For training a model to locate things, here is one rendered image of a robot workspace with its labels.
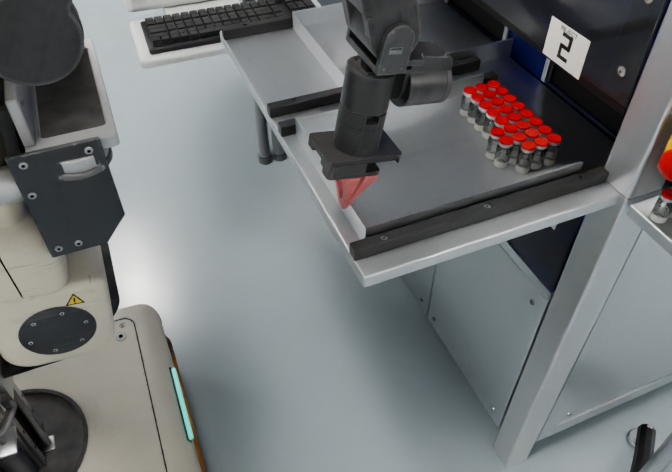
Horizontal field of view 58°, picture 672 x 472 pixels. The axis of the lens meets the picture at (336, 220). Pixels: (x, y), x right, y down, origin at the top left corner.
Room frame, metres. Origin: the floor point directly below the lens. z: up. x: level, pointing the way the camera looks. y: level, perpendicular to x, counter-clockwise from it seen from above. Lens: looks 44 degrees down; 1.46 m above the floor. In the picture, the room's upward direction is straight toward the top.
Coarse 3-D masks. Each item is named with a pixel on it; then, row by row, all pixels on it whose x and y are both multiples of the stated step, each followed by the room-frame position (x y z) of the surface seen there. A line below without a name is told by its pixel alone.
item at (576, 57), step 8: (552, 16) 0.85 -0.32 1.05; (552, 24) 0.84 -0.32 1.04; (560, 24) 0.83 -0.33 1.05; (552, 32) 0.84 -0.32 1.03; (560, 32) 0.82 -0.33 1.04; (568, 32) 0.81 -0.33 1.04; (576, 32) 0.80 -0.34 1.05; (552, 40) 0.83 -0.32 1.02; (560, 40) 0.82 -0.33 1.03; (568, 40) 0.81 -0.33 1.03; (576, 40) 0.79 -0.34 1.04; (584, 40) 0.78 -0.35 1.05; (544, 48) 0.85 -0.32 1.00; (552, 48) 0.83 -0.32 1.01; (576, 48) 0.79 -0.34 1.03; (584, 48) 0.77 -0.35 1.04; (552, 56) 0.83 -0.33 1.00; (568, 56) 0.80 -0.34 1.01; (576, 56) 0.78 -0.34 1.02; (584, 56) 0.77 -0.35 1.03; (560, 64) 0.81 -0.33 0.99; (568, 64) 0.79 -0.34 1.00; (576, 64) 0.78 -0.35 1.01; (568, 72) 0.79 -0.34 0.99; (576, 72) 0.78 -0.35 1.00
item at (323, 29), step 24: (432, 0) 1.26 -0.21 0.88; (312, 24) 1.15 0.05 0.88; (336, 24) 1.16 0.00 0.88; (432, 24) 1.16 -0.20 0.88; (456, 24) 1.16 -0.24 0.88; (312, 48) 1.04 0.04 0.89; (336, 48) 1.06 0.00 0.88; (456, 48) 1.06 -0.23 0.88; (480, 48) 1.01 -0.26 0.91; (504, 48) 1.03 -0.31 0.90; (336, 72) 0.93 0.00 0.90
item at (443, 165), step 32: (448, 96) 0.88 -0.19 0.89; (320, 128) 0.79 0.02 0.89; (384, 128) 0.80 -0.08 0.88; (416, 128) 0.80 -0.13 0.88; (448, 128) 0.80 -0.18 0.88; (320, 160) 0.68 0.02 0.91; (416, 160) 0.72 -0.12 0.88; (448, 160) 0.72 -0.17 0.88; (480, 160) 0.72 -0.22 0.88; (384, 192) 0.65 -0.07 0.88; (416, 192) 0.65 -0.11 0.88; (448, 192) 0.65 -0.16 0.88; (480, 192) 0.61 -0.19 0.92; (512, 192) 0.63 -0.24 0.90; (352, 224) 0.58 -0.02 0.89; (384, 224) 0.55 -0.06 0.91
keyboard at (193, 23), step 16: (272, 0) 1.38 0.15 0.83; (288, 0) 1.38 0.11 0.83; (304, 0) 1.38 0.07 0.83; (160, 16) 1.30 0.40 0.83; (176, 16) 1.30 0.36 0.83; (192, 16) 1.30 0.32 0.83; (208, 16) 1.30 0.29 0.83; (224, 16) 1.30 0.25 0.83; (240, 16) 1.30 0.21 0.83; (256, 16) 1.31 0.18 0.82; (272, 16) 1.30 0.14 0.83; (144, 32) 1.25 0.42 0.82; (160, 32) 1.23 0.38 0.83; (176, 32) 1.23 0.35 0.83; (192, 32) 1.22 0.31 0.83; (208, 32) 1.23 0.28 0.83; (160, 48) 1.18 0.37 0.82; (176, 48) 1.19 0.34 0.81
